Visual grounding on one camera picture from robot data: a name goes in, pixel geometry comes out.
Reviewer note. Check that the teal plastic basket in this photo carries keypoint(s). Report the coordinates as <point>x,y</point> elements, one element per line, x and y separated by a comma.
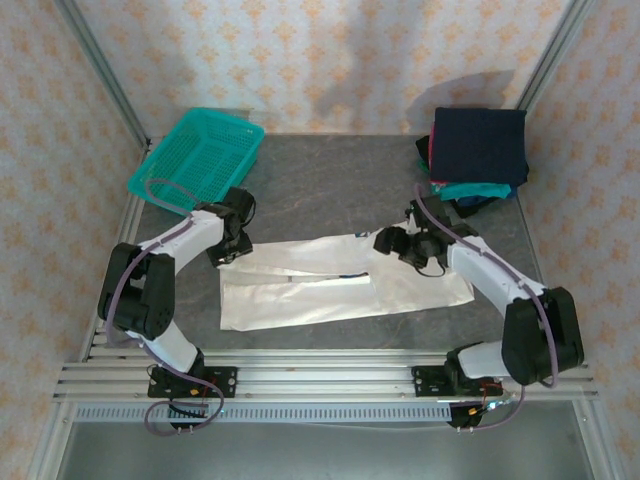
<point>210,150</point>

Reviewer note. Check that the white printed t-shirt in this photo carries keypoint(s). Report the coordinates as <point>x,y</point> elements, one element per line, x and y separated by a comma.
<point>325,300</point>

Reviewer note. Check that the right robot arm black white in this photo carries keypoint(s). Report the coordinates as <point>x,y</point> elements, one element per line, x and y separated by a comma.
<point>540,340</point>

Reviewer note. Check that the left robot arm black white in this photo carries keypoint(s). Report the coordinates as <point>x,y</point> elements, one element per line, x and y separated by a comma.
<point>140,295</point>

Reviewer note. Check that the pink folded t-shirt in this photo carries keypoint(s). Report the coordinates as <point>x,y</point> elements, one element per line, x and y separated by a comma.
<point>440,180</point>

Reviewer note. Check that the green folded t-shirt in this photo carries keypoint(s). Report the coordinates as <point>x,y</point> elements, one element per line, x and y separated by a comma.
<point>424,166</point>

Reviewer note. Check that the teal folded t-shirt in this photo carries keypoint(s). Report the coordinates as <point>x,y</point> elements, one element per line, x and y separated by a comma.
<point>475,190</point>

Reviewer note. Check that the dark blue folded t-shirt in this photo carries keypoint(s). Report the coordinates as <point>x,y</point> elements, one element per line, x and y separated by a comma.
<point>482,201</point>

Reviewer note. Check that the black folded t-shirt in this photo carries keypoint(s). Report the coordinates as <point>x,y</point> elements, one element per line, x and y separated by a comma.
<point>424,147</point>

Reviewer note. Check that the navy folded t-shirt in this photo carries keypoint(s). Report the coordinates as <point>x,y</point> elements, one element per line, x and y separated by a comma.
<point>480,145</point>

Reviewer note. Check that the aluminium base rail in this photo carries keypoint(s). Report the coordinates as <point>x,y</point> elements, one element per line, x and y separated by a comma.
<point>325,380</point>

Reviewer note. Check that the aluminium frame post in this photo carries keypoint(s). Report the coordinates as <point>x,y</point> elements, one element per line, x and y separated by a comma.
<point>555,50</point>
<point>100,65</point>

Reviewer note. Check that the aluminium frame leg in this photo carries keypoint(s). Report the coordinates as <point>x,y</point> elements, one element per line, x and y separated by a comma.
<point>47,450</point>
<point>597,450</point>

